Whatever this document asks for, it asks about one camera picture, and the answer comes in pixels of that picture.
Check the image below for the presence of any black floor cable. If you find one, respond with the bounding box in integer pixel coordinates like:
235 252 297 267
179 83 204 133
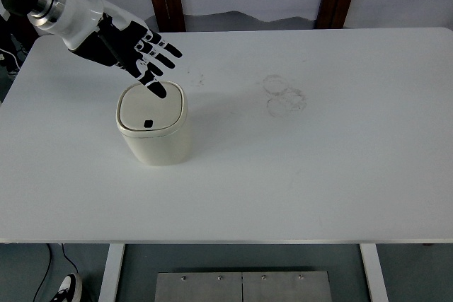
30 243 89 302

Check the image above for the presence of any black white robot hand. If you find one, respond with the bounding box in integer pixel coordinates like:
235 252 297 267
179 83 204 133
64 0 183 99

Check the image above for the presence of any white silver robot forearm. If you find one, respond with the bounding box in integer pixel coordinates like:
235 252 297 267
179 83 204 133
1 0 103 50

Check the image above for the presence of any white table leg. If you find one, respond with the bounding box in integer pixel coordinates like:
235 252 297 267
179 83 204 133
360 243 389 302
98 243 125 302

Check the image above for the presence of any black white sneaker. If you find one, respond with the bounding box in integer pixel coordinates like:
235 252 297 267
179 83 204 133
50 273 83 302

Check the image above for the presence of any left white table leg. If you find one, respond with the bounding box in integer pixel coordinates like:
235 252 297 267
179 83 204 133
98 243 125 302

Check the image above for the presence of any right white table leg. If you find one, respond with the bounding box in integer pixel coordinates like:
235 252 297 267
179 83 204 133
360 243 389 302

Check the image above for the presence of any white cable at left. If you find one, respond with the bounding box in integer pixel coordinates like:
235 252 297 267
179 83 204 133
0 48 21 74

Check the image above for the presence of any grey metal base plate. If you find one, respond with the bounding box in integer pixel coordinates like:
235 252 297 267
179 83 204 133
155 271 333 302

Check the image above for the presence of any cream plastic trash can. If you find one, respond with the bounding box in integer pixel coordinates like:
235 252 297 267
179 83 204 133
116 81 192 166

